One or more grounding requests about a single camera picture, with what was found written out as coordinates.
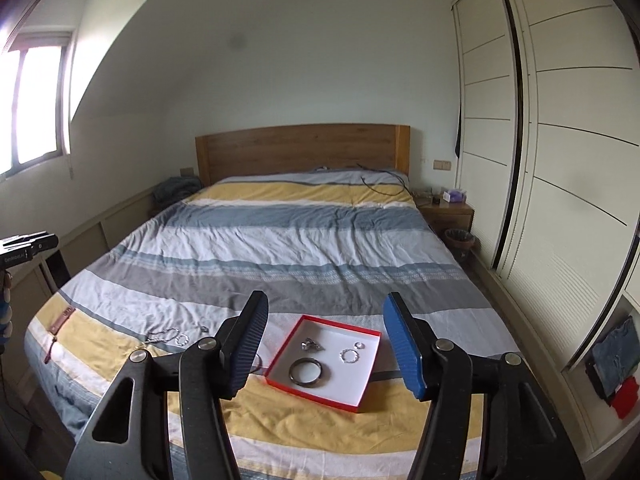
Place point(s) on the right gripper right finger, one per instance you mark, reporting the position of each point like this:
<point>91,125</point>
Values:
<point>522,434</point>

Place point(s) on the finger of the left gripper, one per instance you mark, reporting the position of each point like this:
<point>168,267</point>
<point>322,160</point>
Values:
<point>18,249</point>

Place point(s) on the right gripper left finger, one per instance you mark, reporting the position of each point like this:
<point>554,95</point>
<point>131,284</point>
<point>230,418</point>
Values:
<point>127,434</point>

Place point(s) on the small twisted silver hoop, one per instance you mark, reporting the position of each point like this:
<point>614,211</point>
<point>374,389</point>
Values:
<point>182,340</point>

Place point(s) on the dark brown wide bangle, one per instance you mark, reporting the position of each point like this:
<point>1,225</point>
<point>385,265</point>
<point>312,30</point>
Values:
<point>305,372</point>

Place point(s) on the silver brooch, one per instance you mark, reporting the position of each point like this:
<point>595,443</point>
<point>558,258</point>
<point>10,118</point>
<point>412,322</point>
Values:
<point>310,345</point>

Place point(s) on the thin silver bangle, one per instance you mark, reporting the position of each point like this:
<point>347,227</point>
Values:
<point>257,366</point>

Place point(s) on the red jewelry box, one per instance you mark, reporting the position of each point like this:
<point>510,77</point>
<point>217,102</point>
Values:
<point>348,359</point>

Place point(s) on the gloved left hand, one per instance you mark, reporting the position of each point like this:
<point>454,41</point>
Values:
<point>6,312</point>

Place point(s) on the dark folded blanket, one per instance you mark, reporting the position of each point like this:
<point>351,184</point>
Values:
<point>174,189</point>

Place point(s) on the window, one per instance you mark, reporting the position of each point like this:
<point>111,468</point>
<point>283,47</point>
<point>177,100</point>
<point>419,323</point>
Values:
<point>33,84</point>

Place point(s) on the striped bed duvet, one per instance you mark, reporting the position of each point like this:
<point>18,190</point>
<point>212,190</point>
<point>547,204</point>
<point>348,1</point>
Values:
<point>326,243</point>

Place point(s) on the wooden headboard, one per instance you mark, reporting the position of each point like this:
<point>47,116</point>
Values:
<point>300,148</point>

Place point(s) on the wooden nightstand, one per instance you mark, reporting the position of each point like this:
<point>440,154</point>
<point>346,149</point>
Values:
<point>444,216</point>

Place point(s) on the purple tissue box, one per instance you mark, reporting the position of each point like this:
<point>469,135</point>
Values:
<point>454,196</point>

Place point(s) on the white sliding wardrobe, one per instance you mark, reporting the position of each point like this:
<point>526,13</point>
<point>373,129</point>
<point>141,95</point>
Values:
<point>549,160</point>

